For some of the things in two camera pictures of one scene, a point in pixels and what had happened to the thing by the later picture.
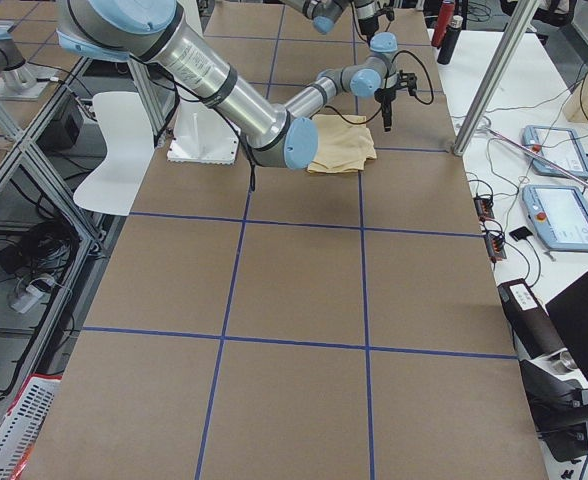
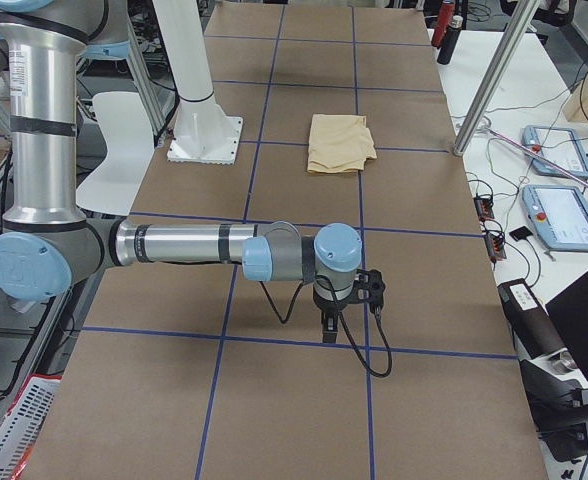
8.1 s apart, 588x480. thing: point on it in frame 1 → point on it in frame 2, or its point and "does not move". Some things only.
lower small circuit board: [494, 244] does not move
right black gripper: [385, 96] → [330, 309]
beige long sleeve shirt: [342, 147] does not move
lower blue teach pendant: [561, 219] does not move
